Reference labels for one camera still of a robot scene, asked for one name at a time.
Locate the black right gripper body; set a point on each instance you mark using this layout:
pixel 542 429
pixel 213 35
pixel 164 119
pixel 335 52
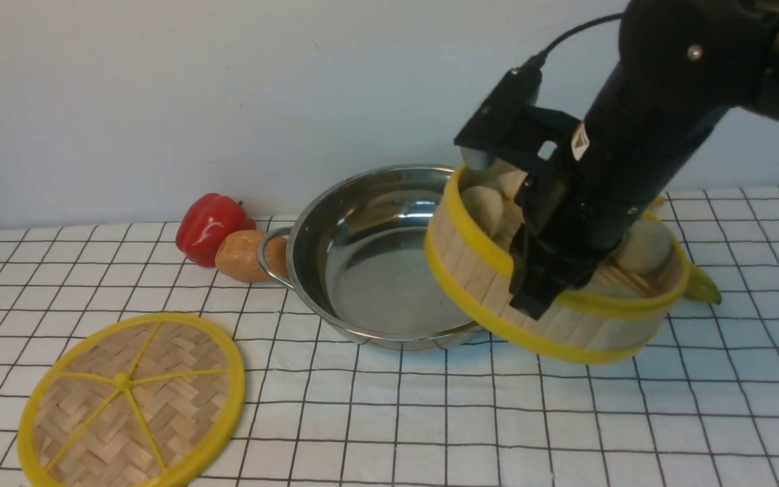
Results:
pixel 573 211

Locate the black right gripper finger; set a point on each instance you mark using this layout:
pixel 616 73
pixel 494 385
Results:
pixel 540 273

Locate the bamboo steamer basket yellow rims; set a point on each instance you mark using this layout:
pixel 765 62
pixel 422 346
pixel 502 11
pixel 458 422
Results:
pixel 610 320

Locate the woven bamboo steamer lid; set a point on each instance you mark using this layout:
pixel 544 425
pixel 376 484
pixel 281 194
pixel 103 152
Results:
pixel 150 401

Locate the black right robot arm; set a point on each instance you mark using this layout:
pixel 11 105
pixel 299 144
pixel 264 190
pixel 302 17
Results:
pixel 682 66

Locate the white round bun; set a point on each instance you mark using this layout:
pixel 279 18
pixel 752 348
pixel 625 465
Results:
pixel 485 206
pixel 646 246

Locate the yellow banana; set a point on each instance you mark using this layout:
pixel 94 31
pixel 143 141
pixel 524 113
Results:
pixel 702 287

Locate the white checkered tablecloth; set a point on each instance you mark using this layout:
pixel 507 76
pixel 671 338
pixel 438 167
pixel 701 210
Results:
pixel 699 406

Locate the brown potato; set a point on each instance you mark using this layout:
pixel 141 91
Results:
pixel 237 256

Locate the red bell pepper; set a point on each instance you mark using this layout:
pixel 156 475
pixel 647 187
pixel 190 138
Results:
pixel 206 224

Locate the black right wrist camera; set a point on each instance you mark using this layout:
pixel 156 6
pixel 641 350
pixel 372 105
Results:
pixel 480 136

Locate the stainless steel two-handled pot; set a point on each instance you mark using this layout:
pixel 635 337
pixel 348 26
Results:
pixel 356 257

